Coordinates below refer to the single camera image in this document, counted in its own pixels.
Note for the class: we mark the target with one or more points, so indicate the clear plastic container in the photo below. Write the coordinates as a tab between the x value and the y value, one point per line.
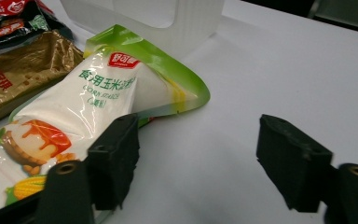
192	25

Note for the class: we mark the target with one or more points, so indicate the gold brown snack packet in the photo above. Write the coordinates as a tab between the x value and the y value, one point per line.
21	71

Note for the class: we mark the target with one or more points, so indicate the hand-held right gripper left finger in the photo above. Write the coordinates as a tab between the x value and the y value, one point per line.
113	161

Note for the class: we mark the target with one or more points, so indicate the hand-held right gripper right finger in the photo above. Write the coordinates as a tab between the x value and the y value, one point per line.
295	161

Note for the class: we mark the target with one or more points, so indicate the black snack packet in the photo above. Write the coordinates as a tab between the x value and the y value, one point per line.
0	34

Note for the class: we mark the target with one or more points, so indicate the red snack packet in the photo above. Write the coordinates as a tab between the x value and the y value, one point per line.
0	6

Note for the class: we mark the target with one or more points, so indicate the white and green starch bag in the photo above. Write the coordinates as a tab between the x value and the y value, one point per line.
84	102

